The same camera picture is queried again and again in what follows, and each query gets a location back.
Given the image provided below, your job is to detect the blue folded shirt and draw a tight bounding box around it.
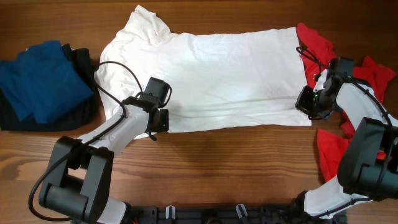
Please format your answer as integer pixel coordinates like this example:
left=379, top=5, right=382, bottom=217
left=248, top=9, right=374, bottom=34
left=1, top=40, right=93, bottom=124

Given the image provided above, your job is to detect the black folded garment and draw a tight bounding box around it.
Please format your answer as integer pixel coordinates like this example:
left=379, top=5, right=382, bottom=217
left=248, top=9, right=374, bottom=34
left=1, top=44, right=97, bottom=132

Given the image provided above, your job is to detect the red t-shirt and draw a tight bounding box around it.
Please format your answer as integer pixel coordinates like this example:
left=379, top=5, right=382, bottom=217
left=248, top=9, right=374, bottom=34
left=296, top=22, right=396, bottom=181

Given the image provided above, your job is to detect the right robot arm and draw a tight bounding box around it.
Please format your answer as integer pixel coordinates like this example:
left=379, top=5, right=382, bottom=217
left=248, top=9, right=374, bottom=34
left=289, top=57, right=397, bottom=220

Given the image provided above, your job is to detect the white t-shirt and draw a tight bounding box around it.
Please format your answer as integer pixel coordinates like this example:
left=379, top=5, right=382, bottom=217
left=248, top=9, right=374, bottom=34
left=95, top=6, right=311, bottom=133

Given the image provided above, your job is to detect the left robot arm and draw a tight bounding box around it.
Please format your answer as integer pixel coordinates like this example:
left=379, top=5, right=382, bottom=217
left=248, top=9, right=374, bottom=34
left=34, top=77, right=172, bottom=223

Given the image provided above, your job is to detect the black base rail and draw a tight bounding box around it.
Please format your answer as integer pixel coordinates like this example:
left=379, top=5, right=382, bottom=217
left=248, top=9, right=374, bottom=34
left=127, top=204, right=348, bottom=224

